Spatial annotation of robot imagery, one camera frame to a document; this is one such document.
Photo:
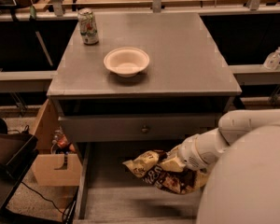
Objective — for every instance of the green white soda can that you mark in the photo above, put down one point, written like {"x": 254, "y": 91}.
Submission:
{"x": 87, "y": 26}

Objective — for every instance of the grey upper drawer with knob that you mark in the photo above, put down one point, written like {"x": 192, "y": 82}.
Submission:
{"x": 109, "y": 128}

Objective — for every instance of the grey drawer cabinet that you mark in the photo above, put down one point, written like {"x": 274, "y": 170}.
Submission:
{"x": 186, "y": 73}

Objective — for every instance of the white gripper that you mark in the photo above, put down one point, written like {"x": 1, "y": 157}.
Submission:
{"x": 189, "y": 154}

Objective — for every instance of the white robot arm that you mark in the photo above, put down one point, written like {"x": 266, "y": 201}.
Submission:
{"x": 244, "y": 155}

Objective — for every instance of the grey open middle drawer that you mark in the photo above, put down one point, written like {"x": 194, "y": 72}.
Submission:
{"x": 111, "y": 194}

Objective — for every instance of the black equipment on left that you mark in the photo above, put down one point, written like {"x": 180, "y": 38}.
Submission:
{"x": 17, "y": 152}

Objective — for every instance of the brown chip bag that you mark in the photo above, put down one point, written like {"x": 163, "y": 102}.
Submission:
{"x": 146, "y": 167}

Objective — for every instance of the white paper bowl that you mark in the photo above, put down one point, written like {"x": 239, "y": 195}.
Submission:
{"x": 126, "y": 62}

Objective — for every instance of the grey metal rail frame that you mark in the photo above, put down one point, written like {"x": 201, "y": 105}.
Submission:
{"x": 248, "y": 74}

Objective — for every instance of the clear hand sanitizer bottle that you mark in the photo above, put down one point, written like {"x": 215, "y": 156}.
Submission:
{"x": 272, "y": 60}

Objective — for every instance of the wooden box on floor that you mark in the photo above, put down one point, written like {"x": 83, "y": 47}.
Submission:
{"x": 49, "y": 167}

